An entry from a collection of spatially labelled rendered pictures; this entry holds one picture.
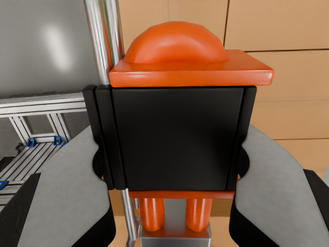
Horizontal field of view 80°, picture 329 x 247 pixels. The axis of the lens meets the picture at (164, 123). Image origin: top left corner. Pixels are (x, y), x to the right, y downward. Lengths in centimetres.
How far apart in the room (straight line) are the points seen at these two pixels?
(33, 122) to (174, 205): 140
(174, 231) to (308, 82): 87
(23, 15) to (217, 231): 148
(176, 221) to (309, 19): 82
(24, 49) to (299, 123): 161
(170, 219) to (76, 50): 134
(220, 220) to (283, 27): 68
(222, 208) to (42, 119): 128
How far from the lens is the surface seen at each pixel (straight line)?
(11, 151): 180
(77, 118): 139
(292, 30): 89
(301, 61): 94
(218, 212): 43
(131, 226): 18
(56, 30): 148
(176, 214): 20
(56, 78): 157
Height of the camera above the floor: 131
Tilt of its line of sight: 60 degrees down
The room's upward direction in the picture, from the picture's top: 179 degrees counter-clockwise
